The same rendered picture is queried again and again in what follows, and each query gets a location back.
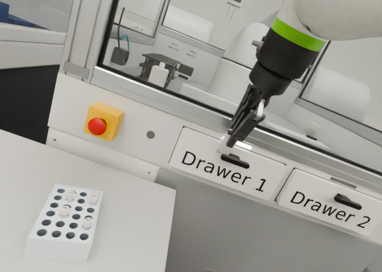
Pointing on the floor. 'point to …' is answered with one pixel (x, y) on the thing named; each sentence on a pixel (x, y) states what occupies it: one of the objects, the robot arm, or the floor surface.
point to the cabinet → (232, 224)
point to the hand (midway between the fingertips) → (228, 142)
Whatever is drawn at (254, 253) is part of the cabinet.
